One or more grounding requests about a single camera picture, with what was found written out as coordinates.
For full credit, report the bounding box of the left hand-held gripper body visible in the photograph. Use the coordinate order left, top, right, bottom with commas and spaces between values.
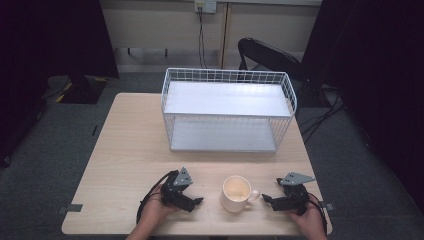
160, 166, 195, 212

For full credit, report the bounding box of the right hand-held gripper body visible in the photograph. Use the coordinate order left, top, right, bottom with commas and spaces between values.
275, 171, 317, 216

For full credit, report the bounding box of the person's left hand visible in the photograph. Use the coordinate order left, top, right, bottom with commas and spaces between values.
141, 192, 181, 232

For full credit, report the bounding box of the person's right hand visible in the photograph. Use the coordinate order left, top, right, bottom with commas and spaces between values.
288, 194, 326, 234

